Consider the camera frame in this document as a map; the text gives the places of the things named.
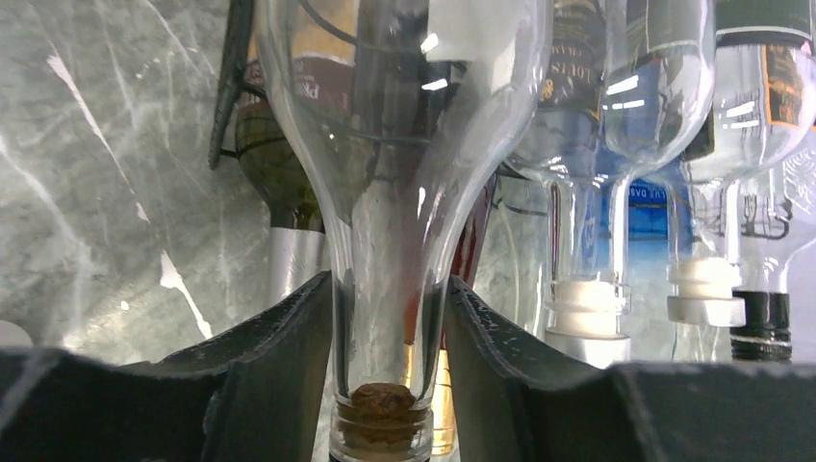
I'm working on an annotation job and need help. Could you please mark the clear square bottle black cap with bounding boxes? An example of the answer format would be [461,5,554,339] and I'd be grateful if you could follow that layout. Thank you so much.
[729,129,815,364]

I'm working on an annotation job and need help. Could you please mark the clear bottle silver cap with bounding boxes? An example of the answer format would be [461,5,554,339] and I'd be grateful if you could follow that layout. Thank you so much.
[507,0,715,369]

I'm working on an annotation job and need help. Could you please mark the clear round cork-stoppered bottle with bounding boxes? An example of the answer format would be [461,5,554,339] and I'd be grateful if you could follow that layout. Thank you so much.
[254,1,552,461]

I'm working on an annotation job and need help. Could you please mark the blue square glass bottle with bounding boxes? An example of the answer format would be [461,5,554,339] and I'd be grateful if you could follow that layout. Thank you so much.
[598,56,687,286]

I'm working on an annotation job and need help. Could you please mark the black wire wine rack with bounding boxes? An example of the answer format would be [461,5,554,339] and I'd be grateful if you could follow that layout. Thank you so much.
[207,0,447,172]

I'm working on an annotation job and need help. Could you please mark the dark gold-foil wine bottle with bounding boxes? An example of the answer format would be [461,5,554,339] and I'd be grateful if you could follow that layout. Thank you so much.
[401,173,497,457]

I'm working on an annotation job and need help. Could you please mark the clear bottle dark label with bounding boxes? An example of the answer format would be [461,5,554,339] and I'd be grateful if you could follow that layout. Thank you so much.
[667,1,815,327]

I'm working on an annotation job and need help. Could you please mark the dark green wine bottle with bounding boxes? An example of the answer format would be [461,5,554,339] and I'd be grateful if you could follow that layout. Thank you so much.
[234,38,333,307]

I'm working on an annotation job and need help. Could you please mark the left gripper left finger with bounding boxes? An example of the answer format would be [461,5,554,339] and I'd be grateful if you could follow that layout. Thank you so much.
[1,271,332,461]

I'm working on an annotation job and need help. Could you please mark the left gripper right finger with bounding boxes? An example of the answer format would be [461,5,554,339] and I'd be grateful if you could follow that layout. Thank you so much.
[445,277,815,461]

